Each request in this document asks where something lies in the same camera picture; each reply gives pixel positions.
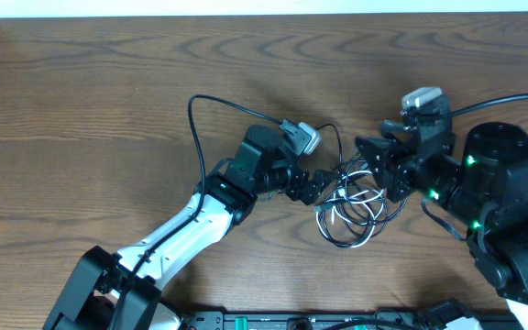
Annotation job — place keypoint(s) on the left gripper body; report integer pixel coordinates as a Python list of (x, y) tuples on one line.
[(292, 182)]

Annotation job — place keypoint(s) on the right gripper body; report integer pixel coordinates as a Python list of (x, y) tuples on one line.
[(406, 170)]

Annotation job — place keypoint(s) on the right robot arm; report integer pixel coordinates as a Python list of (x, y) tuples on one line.
[(486, 189)]

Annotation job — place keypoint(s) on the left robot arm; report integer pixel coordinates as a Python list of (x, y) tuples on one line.
[(123, 290)]

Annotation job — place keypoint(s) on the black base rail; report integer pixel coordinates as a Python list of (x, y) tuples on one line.
[(447, 315)]

